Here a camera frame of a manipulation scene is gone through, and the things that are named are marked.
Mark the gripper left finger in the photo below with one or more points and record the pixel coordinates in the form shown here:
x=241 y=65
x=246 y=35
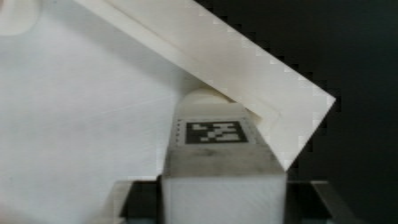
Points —
x=134 y=203

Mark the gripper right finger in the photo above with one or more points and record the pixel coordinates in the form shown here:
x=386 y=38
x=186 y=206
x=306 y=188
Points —
x=315 y=205

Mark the white table leg with tag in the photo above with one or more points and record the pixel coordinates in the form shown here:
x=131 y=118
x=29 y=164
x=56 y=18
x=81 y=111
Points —
x=223 y=178

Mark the white square tabletop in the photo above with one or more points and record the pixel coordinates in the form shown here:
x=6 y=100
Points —
x=104 y=59

